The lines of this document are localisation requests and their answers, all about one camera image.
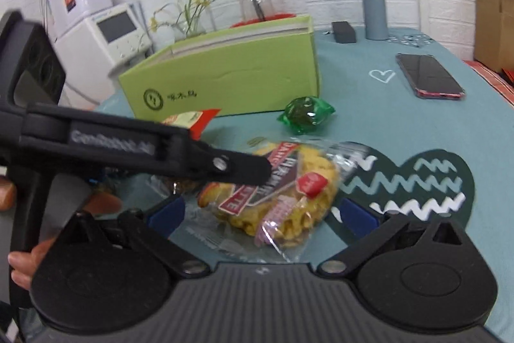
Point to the smartphone in red case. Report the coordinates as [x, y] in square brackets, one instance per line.
[427, 75]

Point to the red tray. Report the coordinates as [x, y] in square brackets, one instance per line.
[281, 15]

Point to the small black box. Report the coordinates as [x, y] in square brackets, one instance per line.
[344, 32]

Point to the green candy packet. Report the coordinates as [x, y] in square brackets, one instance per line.
[305, 114]

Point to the white appliance with screen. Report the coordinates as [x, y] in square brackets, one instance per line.
[116, 33]

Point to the plant in glass vase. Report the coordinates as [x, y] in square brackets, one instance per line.
[192, 21]

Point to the person's left hand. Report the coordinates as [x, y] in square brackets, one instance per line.
[24, 262]

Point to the checked cloth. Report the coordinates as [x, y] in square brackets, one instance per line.
[498, 84]

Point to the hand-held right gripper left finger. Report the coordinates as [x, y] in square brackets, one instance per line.
[166, 215]

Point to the teal patterned tablecloth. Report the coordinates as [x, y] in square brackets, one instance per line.
[401, 134]

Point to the green cardboard box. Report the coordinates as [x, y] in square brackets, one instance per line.
[241, 82]

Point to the grey-blue tumbler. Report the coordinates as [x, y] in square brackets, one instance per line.
[373, 5]

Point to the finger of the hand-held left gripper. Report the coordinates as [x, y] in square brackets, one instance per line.
[241, 166]

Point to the clear waffle cookie packet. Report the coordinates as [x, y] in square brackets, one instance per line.
[281, 206]

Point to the scattered small metal pieces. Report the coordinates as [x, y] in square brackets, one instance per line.
[411, 39]

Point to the brown cardboard box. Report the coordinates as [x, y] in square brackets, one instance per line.
[496, 25]

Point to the red green snack packet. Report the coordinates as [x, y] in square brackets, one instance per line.
[196, 120]

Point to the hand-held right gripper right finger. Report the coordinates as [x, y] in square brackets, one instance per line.
[357, 215]

